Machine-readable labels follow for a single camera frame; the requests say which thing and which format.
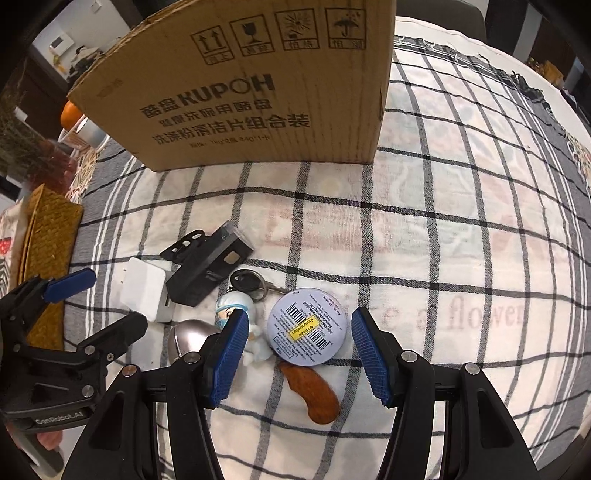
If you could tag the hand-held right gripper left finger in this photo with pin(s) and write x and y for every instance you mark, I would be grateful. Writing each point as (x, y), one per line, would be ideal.
(228, 357)

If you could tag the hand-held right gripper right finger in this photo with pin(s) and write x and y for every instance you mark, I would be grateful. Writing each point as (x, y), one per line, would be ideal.
(371, 357)

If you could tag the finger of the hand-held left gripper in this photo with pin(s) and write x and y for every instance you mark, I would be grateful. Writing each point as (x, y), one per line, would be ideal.
(115, 332)
(69, 282)

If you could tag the round white labelled tin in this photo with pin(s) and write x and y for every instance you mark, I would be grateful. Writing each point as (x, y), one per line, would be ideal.
(309, 327)

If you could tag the silver metal spoon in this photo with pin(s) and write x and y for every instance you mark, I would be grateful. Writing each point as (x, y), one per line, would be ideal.
(189, 337)

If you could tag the woven straw basket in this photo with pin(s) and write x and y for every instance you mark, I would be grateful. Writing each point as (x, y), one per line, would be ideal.
(46, 240)

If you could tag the white power adapter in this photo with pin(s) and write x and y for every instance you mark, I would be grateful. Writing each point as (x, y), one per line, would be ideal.
(145, 286)

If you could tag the brown wooden piece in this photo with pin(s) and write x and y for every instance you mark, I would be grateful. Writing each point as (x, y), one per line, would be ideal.
(314, 397)

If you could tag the floral patterned cloth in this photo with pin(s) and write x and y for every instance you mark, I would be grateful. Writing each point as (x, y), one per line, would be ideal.
(9, 244)

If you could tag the black headed key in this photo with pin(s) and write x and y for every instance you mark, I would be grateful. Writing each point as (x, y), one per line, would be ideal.
(244, 280)

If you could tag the black rectangular case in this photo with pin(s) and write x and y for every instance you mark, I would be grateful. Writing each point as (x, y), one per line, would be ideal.
(198, 272)

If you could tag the black plastic clip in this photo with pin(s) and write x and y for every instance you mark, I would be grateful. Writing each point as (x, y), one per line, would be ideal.
(178, 247)

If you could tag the checkered white tablecloth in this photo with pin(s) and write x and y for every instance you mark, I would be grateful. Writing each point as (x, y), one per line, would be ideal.
(438, 230)

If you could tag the white cup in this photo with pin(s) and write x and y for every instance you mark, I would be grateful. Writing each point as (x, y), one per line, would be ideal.
(90, 131)

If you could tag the orange fruit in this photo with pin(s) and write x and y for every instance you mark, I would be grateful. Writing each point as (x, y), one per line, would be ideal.
(69, 114)

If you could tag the brown cardboard box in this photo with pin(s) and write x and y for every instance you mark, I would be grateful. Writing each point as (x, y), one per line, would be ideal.
(254, 69)

